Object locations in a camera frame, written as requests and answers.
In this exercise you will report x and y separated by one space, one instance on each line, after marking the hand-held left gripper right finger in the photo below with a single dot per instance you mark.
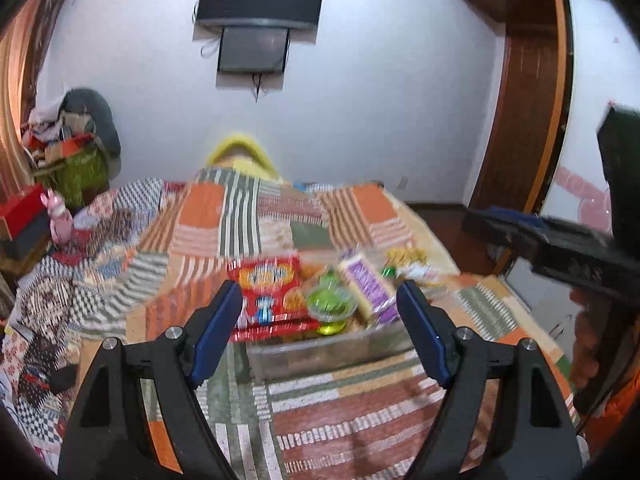
425 332

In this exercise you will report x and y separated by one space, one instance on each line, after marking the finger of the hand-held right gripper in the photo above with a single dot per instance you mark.
505 232

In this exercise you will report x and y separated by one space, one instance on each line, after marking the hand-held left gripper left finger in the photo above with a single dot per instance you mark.
220 332

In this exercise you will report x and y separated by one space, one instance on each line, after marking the clear plastic container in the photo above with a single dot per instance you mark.
325 355

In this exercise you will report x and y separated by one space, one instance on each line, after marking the person's right hand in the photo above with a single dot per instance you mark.
584 340

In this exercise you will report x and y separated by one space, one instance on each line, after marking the pink heart decoration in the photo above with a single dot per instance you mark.
585 200

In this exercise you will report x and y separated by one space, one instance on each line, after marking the red snack packet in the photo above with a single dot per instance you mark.
267 292

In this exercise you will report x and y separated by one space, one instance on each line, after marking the yellow snack packet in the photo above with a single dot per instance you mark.
407 262

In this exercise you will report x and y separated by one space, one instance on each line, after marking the purple white snack packet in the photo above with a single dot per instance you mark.
367 287

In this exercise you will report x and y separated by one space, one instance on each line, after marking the green jelly cup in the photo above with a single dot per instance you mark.
331 302

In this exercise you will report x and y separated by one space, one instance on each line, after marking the patchwork blanket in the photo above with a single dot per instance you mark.
200 230

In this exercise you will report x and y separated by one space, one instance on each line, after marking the small black object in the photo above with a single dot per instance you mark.
64 379

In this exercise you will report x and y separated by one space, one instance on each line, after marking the yellow pillow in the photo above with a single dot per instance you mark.
242 152

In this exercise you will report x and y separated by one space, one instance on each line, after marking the pink toy figure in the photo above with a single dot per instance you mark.
60 220

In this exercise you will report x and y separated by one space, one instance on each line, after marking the dark box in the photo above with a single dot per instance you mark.
27 240

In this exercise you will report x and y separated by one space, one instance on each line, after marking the red box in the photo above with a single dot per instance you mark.
20 212

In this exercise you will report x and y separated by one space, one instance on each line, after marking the pile of clothes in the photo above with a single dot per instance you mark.
80 110

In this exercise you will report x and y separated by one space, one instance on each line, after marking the striped curtain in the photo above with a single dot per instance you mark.
20 110

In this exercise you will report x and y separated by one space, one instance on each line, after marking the wall socket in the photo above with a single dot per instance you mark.
402 182

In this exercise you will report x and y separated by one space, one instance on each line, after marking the wooden door frame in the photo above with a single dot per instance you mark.
525 110

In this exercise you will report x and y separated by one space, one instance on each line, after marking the small wall monitor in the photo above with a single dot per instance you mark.
252 49

